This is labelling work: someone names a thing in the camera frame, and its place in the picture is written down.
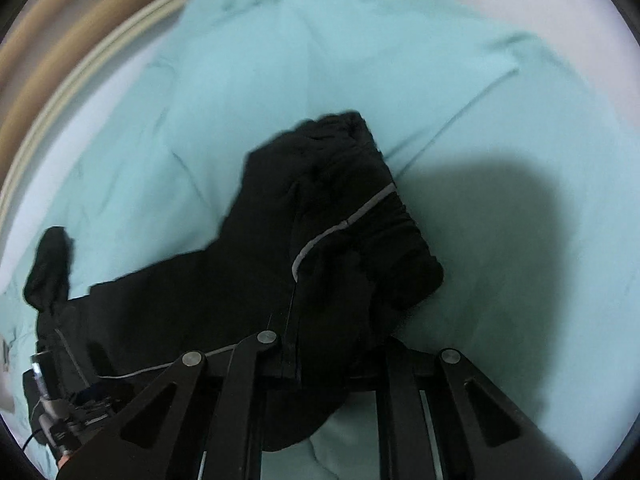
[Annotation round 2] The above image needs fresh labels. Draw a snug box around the black jacket with white lettering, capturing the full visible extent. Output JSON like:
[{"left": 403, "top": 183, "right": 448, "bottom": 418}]
[{"left": 23, "top": 112, "right": 444, "bottom": 452}]

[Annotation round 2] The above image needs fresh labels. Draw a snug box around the person's left hand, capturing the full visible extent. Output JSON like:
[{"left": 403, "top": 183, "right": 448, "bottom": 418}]
[{"left": 58, "top": 453, "right": 74, "bottom": 469}]

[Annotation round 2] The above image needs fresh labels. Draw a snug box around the light teal quilted duvet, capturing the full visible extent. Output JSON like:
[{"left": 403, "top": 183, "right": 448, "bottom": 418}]
[{"left": 0, "top": 0, "right": 637, "bottom": 480}]

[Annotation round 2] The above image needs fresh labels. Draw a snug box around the white bed sheet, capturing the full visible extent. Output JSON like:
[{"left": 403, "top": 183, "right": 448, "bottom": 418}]
[{"left": 0, "top": 0, "right": 640, "bottom": 466}]

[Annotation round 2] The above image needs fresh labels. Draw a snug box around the beige wooden bed frame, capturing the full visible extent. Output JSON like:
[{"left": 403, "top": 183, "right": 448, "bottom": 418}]
[{"left": 1, "top": 0, "right": 186, "bottom": 224}]

